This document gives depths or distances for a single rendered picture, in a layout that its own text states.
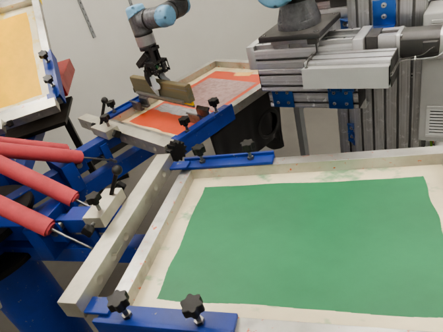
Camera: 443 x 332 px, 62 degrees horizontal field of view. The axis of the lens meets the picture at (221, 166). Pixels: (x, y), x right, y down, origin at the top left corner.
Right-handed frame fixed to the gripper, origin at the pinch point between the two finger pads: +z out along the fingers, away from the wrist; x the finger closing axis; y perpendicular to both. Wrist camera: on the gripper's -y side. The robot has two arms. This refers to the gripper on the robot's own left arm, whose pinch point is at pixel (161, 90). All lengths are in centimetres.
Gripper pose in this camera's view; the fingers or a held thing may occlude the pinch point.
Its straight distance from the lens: 166.0
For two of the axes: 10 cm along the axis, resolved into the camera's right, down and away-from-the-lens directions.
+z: 2.4, 8.2, 5.2
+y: 7.0, 2.3, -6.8
